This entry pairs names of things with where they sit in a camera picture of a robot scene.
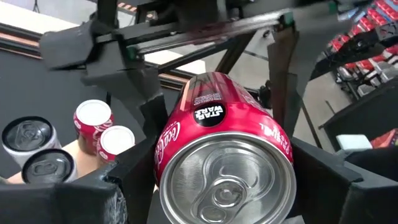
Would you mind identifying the black jointed stand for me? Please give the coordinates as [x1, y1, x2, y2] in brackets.
[310, 23, 398, 80]

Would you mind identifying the black aluminium table frame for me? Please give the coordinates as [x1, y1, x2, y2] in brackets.
[0, 0, 262, 94]

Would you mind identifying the red bin storage rack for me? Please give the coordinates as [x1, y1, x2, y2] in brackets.
[326, 0, 398, 98]

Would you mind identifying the silver Celsius Peach Vibe can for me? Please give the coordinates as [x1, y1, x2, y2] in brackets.
[21, 148, 78, 184]
[1, 116, 62, 167]

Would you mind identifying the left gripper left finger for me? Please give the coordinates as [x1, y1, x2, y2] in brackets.
[0, 138, 157, 224]

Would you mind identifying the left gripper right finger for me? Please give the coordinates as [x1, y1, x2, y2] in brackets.
[288, 138, 398, 224]

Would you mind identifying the black hazard-striped floor mat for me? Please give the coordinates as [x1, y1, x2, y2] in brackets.
[117, 2, 138, 13]

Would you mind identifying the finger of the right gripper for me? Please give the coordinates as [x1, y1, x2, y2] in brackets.
[266, 27, 312, 139]
[80, 39, 169, 139]

